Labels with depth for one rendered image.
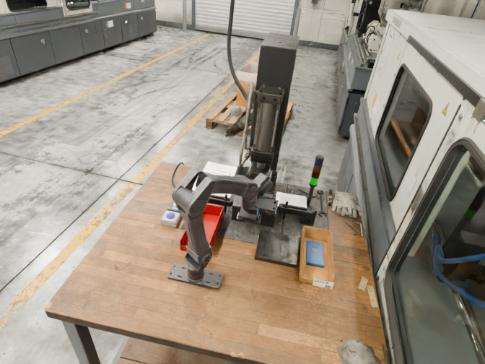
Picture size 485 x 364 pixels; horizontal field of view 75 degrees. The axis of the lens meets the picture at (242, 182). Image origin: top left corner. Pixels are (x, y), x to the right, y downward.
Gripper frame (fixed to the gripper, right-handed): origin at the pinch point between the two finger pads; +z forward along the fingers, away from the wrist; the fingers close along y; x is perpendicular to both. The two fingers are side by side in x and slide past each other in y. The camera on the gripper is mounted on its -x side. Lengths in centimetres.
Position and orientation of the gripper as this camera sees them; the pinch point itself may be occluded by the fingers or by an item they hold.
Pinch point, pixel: (249, 213)
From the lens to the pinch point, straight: 135.5
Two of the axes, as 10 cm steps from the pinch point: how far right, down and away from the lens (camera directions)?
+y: 2.1, -8.8, 4.2
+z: 0.2, 4.4, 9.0
